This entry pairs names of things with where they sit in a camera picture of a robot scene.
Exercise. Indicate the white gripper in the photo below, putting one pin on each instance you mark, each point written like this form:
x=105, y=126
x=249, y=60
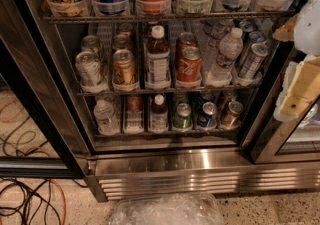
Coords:
x=309, y=28

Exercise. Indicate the white slim can front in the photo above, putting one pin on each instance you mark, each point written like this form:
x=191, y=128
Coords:
x=256, y=55

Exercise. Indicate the white slim can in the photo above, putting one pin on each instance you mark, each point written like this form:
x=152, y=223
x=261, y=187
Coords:
x=253, y=37
x=256, y=55

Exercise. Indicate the white slim can behind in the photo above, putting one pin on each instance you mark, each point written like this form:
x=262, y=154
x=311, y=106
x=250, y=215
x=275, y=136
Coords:
x=253, y=37

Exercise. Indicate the gold can bottom shelf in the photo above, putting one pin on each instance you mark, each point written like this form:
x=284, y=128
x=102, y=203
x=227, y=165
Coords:
x=230, y=117

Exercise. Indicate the red coca-cola can front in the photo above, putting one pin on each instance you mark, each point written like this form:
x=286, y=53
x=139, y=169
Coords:
x=189, y=66

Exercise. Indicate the blue pepsi can bottom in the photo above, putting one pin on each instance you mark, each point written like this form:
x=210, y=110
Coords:
x=206, y=118

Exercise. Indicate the red coca-cola can behind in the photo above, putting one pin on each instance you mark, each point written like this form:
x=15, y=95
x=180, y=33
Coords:
x=186, y=39

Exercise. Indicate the stainless steel beverage fridge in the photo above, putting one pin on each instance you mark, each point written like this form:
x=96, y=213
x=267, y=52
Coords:
x=245, y=161

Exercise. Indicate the green can bottom shelf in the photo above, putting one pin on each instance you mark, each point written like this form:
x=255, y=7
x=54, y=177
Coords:
x=182, y=117

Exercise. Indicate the gold can front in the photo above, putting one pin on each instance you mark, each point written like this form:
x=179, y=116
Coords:
x=124, y=70

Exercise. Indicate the gold can middle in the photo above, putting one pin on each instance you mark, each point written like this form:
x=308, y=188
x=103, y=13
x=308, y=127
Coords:
x=122, y=42

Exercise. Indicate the water bottle bottom shelf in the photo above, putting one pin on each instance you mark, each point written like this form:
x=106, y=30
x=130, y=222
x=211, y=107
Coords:
x=107, y=121

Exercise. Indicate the silver can front left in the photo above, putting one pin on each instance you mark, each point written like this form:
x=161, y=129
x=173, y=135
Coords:
x=88, y=67

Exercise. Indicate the open glass fridge door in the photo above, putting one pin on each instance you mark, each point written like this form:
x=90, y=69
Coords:
x=36, y=66

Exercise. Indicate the clear water bottle middle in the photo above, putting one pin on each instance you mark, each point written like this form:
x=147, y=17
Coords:
x=229, y=49

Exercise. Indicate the brown tea bottle middle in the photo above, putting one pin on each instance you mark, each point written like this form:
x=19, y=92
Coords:
x=157, y=63

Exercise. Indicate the brown tea bottle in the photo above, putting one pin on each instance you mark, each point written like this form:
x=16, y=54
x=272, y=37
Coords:
x=157, y=63
x=158, y=121

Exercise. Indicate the brown tea bottle bottom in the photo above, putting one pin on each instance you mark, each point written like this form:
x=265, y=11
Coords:
x=158, y=121

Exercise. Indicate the clear plastic bag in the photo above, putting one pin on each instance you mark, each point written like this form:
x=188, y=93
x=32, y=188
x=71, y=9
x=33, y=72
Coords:
x=172, y=209

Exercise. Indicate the top wire shelf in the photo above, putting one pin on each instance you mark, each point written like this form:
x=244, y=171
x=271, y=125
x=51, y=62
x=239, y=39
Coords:
x=168, y=17

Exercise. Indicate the wire shelf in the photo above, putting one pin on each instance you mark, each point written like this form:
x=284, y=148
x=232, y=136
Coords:
x=168, y=17
x=167, y=90

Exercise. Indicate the middle wire shelf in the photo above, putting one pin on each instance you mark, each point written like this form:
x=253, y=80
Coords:
x=167, y=90

